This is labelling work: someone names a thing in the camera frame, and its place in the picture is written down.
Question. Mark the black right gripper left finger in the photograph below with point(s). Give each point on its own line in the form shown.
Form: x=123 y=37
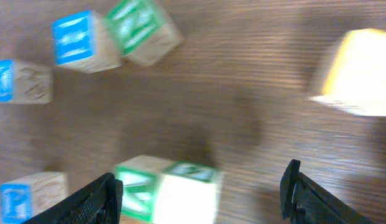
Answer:
x=99 y=202

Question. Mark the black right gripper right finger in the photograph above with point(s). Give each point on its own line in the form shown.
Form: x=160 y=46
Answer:
x=303 y=201

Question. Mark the green V wooden block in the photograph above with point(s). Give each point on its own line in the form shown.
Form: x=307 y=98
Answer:
x=162 y=191

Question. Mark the blue P wooden block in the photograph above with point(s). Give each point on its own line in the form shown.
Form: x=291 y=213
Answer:
x=23 y=198

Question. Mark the yellow top block far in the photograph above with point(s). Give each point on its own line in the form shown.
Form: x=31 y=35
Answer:
x=351 y=75

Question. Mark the blue X wooden block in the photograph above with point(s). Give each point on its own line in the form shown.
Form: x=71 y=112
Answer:
x=25 y=83

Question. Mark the blue H wooden block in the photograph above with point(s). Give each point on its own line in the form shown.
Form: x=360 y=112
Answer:
x=82 y=42

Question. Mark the green N wooden block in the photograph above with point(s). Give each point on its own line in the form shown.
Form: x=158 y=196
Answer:
x=143 y=31

